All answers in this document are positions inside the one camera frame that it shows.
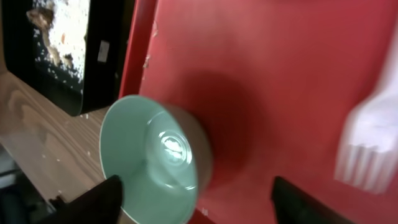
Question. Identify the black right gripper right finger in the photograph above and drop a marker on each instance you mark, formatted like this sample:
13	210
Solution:
294	206

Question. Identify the black food waste tray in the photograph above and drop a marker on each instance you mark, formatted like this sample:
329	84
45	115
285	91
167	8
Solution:
108	27

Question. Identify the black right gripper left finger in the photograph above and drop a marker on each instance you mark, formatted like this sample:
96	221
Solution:
99	205

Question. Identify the white plastic fork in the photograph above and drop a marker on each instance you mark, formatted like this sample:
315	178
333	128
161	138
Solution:
367	154

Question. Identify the green bowl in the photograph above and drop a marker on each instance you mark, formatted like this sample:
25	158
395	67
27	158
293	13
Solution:
161	154

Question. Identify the red serving tray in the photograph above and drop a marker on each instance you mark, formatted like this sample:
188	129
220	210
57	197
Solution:
272	83

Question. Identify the rice and food leftovers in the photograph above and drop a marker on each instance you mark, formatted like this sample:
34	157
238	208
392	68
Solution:
60	33

